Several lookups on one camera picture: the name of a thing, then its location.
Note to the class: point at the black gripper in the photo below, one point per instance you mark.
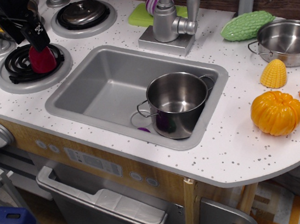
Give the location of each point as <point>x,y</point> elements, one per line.
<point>21,23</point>

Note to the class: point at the red toy sweet potato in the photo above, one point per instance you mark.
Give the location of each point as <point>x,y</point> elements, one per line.
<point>42,61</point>

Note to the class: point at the steel pot lid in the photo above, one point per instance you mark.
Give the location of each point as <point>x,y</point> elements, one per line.
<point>82,12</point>

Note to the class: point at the grey toy sink basin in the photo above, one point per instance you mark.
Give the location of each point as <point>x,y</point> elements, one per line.
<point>105,88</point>

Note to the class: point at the purple toy piece in sink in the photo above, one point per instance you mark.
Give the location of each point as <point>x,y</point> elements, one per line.
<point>144,129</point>

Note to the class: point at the steel pot in sink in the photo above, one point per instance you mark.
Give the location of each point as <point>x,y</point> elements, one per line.
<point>174,102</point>

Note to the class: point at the steel bowl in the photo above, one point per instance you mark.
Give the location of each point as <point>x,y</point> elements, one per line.
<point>33,7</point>

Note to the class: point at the black coil front burner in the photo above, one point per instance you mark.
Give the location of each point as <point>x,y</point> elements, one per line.
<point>18,65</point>

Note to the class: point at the grey stove knob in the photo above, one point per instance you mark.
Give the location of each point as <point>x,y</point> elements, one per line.
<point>56,3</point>
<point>6,47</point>

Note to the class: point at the grey back stove knob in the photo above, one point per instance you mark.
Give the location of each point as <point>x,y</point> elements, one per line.
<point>56,3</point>

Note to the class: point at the green cutting board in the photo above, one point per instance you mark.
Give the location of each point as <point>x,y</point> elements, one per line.
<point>140,17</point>

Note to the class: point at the purple toy onion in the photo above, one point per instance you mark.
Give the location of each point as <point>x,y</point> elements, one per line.
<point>150,6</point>

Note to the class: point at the grey toy faucet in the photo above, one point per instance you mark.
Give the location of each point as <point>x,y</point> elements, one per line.
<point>170,33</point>

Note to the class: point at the green toy bitter gourd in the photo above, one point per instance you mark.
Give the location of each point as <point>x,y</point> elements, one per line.
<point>246,26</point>

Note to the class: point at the yellow toy corn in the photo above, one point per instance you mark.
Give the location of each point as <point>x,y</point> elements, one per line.
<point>274,75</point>

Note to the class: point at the orange toy pumpkin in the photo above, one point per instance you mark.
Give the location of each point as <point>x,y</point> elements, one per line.
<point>276,113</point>

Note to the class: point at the shallow steel pan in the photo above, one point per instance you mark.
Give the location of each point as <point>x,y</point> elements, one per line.
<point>278,40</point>

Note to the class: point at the grey dishwasher door handle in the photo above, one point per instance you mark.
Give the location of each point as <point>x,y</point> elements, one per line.
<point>103,207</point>

